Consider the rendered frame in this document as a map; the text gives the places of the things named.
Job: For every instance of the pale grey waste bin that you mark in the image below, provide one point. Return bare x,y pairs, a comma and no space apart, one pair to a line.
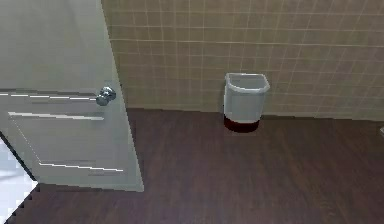
245,100

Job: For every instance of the silver round door knob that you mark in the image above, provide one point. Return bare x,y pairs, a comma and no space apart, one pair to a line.
106,96

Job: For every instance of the pale grey room door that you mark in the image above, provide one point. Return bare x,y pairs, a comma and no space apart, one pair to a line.
60,50

